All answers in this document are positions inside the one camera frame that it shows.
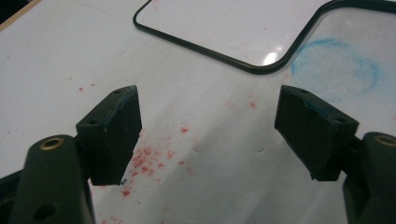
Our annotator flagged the small whiteboard with handle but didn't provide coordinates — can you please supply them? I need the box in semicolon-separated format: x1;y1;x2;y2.
132;0;396;76

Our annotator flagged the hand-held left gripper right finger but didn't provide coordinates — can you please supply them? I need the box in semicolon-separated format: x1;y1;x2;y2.
274;84;361;182

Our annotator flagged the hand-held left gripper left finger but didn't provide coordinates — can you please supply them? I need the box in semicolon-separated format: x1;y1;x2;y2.
75;84;143;187

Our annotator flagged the wooden table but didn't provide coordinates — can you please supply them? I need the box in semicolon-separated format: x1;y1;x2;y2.
0;0;44;34

